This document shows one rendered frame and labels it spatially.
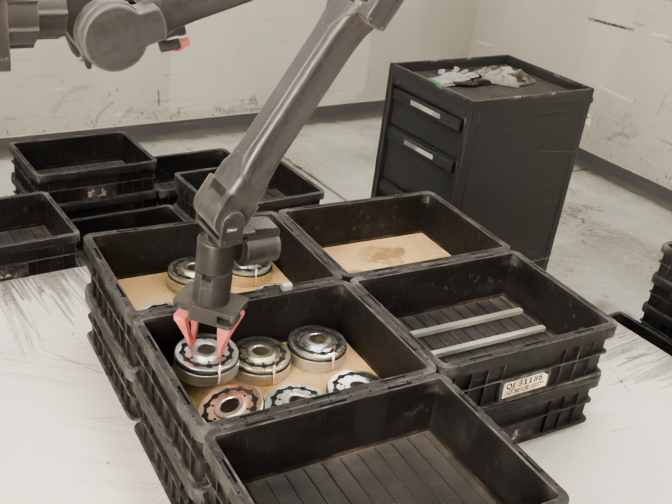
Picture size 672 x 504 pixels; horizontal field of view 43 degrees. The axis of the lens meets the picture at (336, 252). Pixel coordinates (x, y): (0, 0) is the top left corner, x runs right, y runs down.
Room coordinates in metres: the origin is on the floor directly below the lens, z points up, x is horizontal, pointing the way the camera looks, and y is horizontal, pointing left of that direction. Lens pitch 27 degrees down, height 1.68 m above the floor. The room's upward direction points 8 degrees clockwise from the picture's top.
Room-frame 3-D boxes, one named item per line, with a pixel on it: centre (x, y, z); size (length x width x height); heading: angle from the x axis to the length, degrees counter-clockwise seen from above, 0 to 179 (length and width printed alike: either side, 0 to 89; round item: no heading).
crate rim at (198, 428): (1.11, 0.06, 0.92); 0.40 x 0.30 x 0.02; 123
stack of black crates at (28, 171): (2.56, 0.86, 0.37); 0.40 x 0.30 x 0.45; 128
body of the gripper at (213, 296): (1.11, 0.18, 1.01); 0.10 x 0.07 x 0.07; 78
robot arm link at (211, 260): (1.12, 0.17, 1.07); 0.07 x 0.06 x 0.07; 128
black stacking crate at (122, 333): (1.36, 0.22, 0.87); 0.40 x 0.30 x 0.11; 123
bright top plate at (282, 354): (1.17, 0.10, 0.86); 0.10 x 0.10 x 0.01
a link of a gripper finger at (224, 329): (1.11, 0.17, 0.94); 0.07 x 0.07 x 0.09; 77
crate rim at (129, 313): (1.36, 0.22, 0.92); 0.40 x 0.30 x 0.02; 123
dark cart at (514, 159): (3.03, -0.48, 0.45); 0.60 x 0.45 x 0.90; 128
